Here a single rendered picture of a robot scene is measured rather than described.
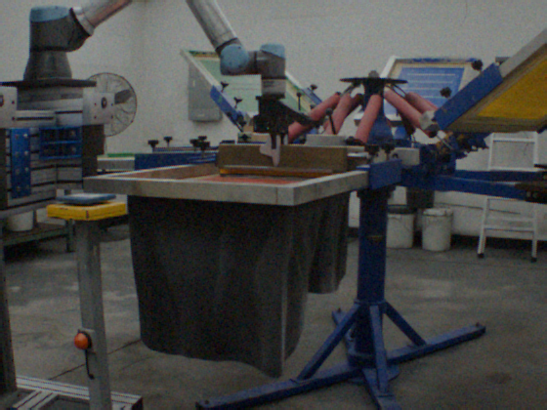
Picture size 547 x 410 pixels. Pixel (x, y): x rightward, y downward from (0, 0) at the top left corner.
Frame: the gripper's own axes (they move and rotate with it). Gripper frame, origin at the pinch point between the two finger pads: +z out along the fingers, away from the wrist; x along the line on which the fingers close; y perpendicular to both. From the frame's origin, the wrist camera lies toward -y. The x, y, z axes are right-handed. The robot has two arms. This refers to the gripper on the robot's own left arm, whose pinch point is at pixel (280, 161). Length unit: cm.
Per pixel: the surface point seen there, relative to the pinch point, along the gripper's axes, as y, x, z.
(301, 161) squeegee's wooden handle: -7.2, 1.6, -0.3
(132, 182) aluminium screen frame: 13, 53, 1
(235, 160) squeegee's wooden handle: 14.2, 1.5, -0.3
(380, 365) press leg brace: -13, -66, 86
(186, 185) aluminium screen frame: -2, 53, 2
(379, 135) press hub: -4, -85, -6
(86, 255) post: 12, 72, 15
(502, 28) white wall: -25, -420, -101
